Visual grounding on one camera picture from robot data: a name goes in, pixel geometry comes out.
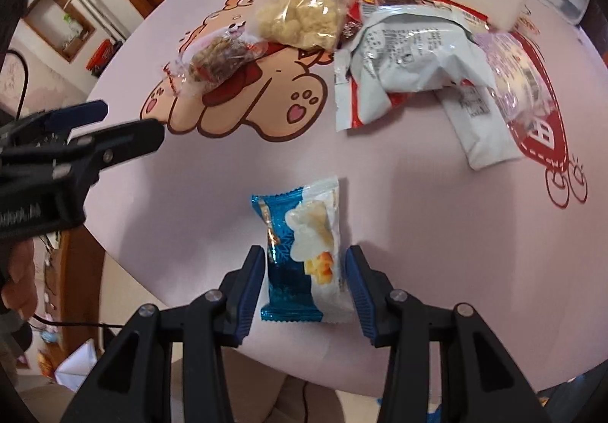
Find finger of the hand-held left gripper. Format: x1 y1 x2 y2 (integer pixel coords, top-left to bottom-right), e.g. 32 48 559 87
0 100 109 153
0 118 166 186

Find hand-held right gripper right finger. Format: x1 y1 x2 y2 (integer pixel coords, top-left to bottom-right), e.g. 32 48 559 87
344 245 554 423

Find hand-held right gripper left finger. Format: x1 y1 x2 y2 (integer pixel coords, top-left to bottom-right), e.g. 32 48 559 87
59 245 267 423

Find blue white snack packet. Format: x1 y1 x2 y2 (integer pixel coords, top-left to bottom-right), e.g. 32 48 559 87
251 175 357 324

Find clear bag of yellow puffs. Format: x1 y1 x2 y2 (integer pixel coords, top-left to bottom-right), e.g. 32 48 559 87
254 0 357 51

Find person's left hand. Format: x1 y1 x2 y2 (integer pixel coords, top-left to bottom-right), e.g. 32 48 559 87
0 240 39 322

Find pink printed tablecloth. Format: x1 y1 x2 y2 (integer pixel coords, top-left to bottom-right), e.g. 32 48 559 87
83 0 608 400

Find clear bag of brown snack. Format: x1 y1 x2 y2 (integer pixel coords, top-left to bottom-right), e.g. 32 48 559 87
166 31 269 96

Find white paper sheet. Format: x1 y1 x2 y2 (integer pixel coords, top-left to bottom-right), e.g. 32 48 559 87
54 339 99 391

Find small white snack packet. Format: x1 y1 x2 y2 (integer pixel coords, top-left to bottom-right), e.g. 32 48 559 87
439 86 523 172

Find large grey white snack bag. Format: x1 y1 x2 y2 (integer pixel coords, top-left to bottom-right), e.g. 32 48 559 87
334 10 497 132

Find clear pink snack packet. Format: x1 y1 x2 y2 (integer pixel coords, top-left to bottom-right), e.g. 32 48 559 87
475 31 556 125

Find red white snack packet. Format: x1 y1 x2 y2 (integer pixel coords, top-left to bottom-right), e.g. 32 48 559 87
432 0 490 32

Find wooden wall niche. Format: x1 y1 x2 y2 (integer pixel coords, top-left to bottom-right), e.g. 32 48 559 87
24 0 96 63

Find black cable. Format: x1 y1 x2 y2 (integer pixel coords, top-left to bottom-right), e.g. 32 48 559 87
28 315 124 330

